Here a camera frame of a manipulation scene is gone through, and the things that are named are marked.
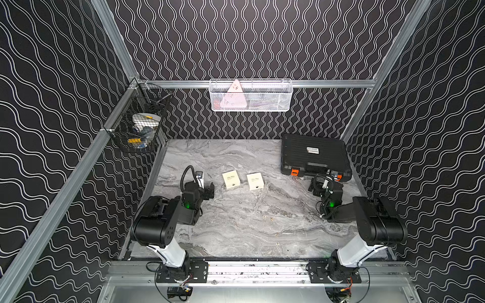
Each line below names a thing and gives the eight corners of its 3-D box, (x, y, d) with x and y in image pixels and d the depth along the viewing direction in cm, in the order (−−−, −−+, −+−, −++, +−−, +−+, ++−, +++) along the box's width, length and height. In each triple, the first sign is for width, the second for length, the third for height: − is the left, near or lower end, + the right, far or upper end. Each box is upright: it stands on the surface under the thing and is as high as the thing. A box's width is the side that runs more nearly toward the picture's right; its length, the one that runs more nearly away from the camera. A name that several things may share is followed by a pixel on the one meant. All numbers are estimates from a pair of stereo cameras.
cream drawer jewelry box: (226, 188, 101) (226, 185, 98) (222, 176, 106) (222, 173, 103) (240, 184, 102) (240, 181, 100) (236, 173, 107) (235, 169, 105)
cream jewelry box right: (249, 190, 100) (249, 186, 97) (247, 177, 105) (247, 174, 102) (263, 188, 101) (264, 184, 98) (260, 176, 106) (260, 172, 103)
